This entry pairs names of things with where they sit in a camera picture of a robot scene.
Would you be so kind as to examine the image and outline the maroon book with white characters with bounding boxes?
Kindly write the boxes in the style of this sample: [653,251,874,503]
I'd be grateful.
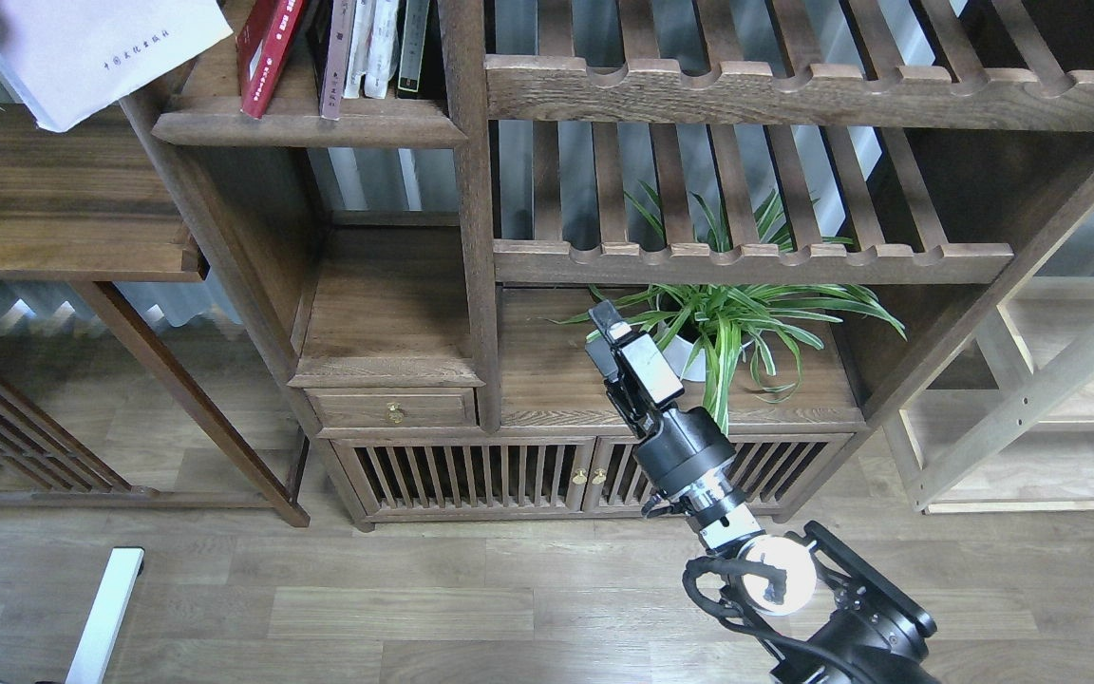
[311,1,359,121]

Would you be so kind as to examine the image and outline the dark green upright book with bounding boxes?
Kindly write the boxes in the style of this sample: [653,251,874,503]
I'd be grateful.
[395,0,431,98]

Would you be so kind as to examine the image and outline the red book with photos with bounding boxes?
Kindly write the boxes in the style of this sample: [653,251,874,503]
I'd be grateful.
[236,0,307,120]

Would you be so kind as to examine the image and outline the white plant pot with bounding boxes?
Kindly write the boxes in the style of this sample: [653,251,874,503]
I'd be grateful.
[659,320,707,384]

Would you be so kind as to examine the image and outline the brass drawer knob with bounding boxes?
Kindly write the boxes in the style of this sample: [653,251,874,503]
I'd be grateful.
[387,402,406,425]

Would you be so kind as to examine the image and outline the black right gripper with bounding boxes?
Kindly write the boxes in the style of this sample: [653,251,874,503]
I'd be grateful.
[585,300,733,501]

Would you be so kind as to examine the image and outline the dark wooden bookshelf cabinet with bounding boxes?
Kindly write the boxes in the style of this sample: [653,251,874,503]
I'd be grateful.
[123,1,1094,528]

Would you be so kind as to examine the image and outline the white metal base bar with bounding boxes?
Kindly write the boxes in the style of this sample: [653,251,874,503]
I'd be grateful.
[65,546,144,683]

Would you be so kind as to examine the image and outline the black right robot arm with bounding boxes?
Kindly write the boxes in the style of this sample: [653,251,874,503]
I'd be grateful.
[586,300,936,683]

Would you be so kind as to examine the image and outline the light wooden shelf unit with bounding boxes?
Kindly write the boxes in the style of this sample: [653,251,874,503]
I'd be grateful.
[884,212,1094,514]

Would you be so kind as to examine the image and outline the green spider plant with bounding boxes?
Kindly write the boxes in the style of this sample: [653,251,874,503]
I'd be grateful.
[556,179,907,438]

